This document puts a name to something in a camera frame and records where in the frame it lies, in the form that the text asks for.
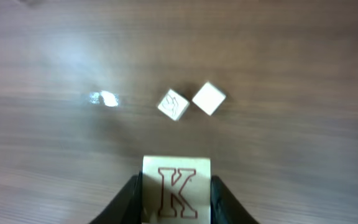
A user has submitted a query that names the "white K block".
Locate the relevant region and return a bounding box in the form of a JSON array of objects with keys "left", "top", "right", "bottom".
[{"left": 142, "top": 156, "right": 211, "bottom": 224}]

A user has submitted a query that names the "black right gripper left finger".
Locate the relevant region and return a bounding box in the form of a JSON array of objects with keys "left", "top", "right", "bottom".
[{"left": 89, "top": 172, "right": 142, "bottom": 224}]

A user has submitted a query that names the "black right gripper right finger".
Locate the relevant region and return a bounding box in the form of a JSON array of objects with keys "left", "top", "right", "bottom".
[{"left": 211, "top": 175, "right": 259, "bottom": 224}]

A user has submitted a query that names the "white O block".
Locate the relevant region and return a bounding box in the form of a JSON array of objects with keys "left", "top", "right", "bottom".
[{"left": 192, "top": 82, "right": 226, "bottom": 116}]

